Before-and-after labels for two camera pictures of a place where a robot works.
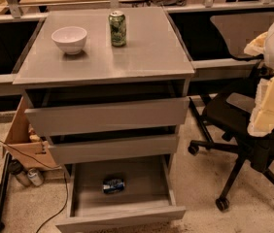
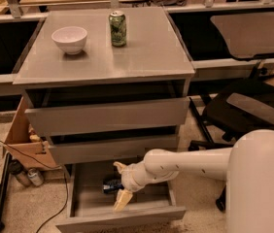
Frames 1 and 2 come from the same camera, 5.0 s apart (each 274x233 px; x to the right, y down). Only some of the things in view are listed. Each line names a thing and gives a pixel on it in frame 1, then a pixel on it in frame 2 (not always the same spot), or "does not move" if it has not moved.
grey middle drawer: [114, 149] does not move
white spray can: [35, 177] does not move
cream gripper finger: [257, 46] → [120, 167]
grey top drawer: [99, 117] does not move
